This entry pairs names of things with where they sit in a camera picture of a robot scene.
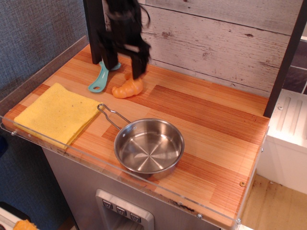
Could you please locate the dark wooden post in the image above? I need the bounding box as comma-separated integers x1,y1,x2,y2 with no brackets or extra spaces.
83,0,106,64
263,0,307,118

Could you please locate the clear acrylic table guard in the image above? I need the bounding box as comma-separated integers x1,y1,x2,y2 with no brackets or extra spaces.
3,113,269,230

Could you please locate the folded yellow cloth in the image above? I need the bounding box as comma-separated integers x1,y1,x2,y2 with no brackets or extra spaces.
14,83,100,150

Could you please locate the white plastic cabinet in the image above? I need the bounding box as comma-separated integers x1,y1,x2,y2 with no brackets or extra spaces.
257,90,307,194

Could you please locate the orange plastic croissant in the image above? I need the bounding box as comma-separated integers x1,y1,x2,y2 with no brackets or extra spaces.
112,73,143,99

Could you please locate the silver toy fridge dispenser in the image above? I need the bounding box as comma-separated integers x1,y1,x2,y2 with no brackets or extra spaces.
95,189,155,230

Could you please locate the stainless steel pan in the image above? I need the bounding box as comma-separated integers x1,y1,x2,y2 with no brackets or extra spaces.
97,103,185,181

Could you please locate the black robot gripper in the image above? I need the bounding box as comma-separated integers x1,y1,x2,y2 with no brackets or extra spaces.
96,0,151,80

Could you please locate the teal plastic dish brush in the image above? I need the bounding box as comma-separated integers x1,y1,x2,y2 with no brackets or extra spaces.
88,61,110,93

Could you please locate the orange object bottom corner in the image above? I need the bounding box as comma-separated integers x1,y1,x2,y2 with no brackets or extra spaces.
13,219,38,230

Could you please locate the dark wooden post right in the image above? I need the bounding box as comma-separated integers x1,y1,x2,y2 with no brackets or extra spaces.
263,0,307,118

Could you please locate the dark wooden post left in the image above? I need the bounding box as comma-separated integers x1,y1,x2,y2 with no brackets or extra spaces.
83,0,106,64

